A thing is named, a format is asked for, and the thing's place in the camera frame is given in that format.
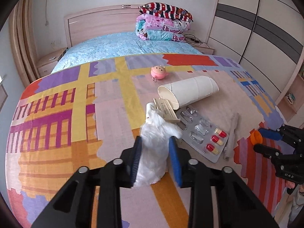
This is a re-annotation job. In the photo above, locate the capsule blister pack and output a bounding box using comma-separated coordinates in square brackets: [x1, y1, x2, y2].
[176, 107, 230, 163]

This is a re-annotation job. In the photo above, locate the grey paper stick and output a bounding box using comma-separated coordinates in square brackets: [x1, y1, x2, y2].
[223, 113, 239, 160]

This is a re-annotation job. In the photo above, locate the wooden headboard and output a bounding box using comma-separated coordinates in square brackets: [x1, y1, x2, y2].
[64, 5, 145, 49]

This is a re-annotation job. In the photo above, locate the pink folded quilt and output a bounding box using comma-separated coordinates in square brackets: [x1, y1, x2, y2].
[135, 14, 192, 43]

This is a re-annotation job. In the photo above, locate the white plastic bag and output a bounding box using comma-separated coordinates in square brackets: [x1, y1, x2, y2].
[140, 103, 183, 187]

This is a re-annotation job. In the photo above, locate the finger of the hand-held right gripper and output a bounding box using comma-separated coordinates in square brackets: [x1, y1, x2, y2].
[258, 123, 304, 148]
[253, 144, 289, 170]

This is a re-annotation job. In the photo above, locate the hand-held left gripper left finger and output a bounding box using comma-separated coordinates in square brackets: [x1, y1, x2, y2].
[31, 135, 143, 228]

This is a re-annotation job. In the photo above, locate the wooden nightstand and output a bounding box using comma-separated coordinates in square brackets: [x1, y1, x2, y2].
[36, 49, 68, 79]
[190, 40, 215, 55]

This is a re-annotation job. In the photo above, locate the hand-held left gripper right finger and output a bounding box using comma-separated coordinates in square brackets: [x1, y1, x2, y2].
[168, 136, 279, 228]

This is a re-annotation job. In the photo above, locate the striped folded quilt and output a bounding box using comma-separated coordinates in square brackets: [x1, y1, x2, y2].
[139, 2, 193, 23]

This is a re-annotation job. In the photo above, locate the orange small cup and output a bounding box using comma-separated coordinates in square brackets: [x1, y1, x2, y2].
[249, 129, 263, 145]

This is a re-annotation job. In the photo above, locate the pink round toy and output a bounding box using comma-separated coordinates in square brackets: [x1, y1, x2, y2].
[151, 66, 169, 83]

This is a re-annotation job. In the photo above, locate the light blue bedsheet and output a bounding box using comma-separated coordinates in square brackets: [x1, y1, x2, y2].
[51, 32, 205, 74]

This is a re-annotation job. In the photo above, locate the beige medicine box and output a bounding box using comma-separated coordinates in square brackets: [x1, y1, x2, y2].
[153, 97, 181, 124]

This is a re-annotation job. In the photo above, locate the colourful patterned mat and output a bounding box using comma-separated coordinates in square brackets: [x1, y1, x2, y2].
[6, 53, 284, 228]

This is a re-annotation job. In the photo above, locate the wooden corner shelf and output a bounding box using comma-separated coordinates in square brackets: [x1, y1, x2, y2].
[275, 64, 304, 123]

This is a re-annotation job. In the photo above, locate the white paper cylinder bin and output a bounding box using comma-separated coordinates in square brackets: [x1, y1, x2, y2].
[157, 75, 219, 110]

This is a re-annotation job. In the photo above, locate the black charger cable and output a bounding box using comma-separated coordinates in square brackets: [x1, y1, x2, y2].
[184, 34, 207, 46]

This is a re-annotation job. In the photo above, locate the beige sliding wardrobe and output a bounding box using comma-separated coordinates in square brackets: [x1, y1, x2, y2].
[205, 0, 304, 105]

